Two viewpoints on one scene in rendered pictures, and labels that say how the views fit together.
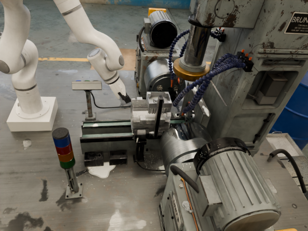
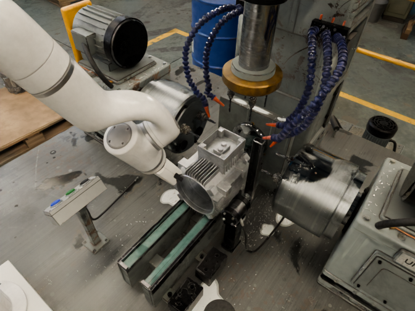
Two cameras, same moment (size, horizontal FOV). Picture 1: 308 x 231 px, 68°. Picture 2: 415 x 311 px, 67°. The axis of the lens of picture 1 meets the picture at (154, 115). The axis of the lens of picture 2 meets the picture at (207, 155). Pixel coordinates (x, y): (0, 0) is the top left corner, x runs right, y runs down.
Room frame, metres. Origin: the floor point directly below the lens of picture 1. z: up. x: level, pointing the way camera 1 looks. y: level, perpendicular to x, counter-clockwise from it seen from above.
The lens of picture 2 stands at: (0.44, 0.48, 1.81)
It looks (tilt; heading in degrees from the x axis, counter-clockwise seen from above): 45 degrees down; 320
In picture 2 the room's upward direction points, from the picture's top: 2 degrees clockwise
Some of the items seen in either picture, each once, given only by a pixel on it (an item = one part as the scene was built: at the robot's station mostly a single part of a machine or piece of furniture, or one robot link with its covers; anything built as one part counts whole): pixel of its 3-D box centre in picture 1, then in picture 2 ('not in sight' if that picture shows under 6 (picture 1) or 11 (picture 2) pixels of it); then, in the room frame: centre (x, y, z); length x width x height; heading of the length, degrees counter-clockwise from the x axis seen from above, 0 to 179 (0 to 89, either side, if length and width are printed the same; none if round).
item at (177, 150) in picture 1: (190, 159); (325, 194); (0.67, -0.19, 1.04); 0.41 x 0.25 x 0.25; 14
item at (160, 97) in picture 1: (157, 118); (252, 172); (0.83, -0.02, 1.12); 0.04 x 0.03 x 0.26; 104
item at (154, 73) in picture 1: (162, 77); (162, 110); (1.33, -0.02, 1.04); 0.37 x 0.25 x 0.25; 14
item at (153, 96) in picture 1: (158, 102); (221, 150); (0.96, -0.01, 1.11); 0.12 x 0.11 x 0.07; 104
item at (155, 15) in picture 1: (153, 42); (104, 65); (1.60, 0.08, 1.16); 0.33 x 0.26 x 0.42; 14
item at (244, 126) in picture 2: (188, 114); (249, 140); (1.01, -0.20, 1.01); 0.15 x 0.02 x 0.15; 14
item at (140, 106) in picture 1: (149, 115); (212, 176); (0.95, 0.03, 1.01); 0.20 x 0.19 x 0.19; 104
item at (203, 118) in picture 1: (197, 119); (255, 139); (1.03, -0.26, 0.97); 0.30 x 0.11 x 0.34; 14
